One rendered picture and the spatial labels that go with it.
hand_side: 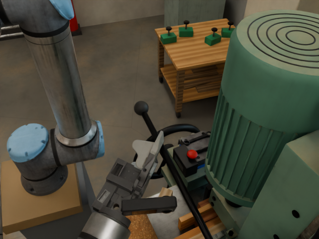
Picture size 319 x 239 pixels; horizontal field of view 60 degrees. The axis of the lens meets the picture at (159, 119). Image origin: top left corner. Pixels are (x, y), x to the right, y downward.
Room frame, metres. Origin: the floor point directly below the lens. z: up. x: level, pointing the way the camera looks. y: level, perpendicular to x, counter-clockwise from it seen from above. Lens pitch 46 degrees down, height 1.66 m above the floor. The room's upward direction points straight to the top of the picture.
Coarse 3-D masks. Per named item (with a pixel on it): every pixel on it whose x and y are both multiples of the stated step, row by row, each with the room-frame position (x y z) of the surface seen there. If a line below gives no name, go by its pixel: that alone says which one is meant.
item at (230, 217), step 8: (216, 192) 0.34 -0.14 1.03; (208, 200) 0.35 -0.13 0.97; (216, 200) 0.33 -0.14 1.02; (224, 200) 0.32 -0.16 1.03; (216, 208) 0.32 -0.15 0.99; (224, 208) 0.30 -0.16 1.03; (232, 208) 0.30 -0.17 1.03; (240, 208) 0.30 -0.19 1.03; (248, 208) 0.30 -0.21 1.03; (224, 216) 0.30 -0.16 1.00; (232, 216) 0.28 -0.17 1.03; (240, 216) 0.28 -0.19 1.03; (224, 224) 0.29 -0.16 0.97; (232, 224) 0.27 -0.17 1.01; (240, 224) 0.26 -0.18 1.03
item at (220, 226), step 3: (222, 222) 0.30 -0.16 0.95; (216, 225) 0.29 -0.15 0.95; (219, 225) 0.29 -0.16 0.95; (222, 225) 0.29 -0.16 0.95; (210, 228) 0.29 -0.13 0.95; (213, 228) 0.29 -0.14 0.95; (216, 228) 0.29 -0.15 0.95; (219, 228) 0.29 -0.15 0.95; (222, 228) 0.29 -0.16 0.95; (225, 228) 0.29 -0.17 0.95; (210, 231) 0.28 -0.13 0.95; (213, 231) 0.28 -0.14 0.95; (216, 231) 0.28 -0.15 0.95; (219, 231) 0.28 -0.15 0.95; (198, 234) 0.27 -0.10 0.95; (201, 234) 0.27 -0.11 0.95; (213, 234) 0.27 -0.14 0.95; (192, 237) 0.26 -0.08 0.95; (195, 237) 0.26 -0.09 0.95; (198, 237) 0.26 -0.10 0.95; (201, 237) 0.26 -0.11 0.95
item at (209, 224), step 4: (212, 220) 0.31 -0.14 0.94; (208, 224) 0.30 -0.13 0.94; (212, 224) 0.30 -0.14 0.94; (216, 224) 0.30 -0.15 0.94; (196, 228) 0.29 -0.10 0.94; (208, 228) 0.29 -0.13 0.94; (188, 232) 0.28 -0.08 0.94; (192, 232) 0.28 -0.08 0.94; (196, 232) 0.28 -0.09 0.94; (200, 232) 0.28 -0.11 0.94; (180, 236) 0.27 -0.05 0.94; (184, 236) 0.27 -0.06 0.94; (188, 236) 0.27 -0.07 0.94; (192, 236) 0.27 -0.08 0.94
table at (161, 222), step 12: (168, 168) 0.52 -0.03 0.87; (168, 180) 0.48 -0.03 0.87; (180, 192) 0.42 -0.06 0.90; (192, 192) 0.42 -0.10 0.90; (204, 192) 0.42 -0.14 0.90; (180, 204) 0.38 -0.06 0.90; (156, 216) 0.34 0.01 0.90; (168, 216) 0.34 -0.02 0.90; (180, 216) 0.34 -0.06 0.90; (156, 228) 0.31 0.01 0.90; (168, 228) 0.31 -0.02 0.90; (192, 228) 0.31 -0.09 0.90
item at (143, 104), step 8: (136, 104) 0.47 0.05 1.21; (144, 104) 0.47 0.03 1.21; (136, 112) 0.46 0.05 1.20; (144, 112) 0.45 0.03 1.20; (144, 120) 0.44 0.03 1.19; (152, 128) 0.41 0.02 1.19; (152, 136) 0.40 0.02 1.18; (160, 152) 0.36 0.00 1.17; (168, 160) 0.34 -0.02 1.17; (176, 168) 0.32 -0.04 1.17; (176, 176) 0.31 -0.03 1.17; (184, 184) 0.29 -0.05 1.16; (184, 192) 0.27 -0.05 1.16; (192, 200) 0.26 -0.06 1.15; (192, 208) 0.24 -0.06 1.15; (200, 216) 0.23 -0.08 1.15; (200, 224) 0.22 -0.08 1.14; (208, 232) 0.20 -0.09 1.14
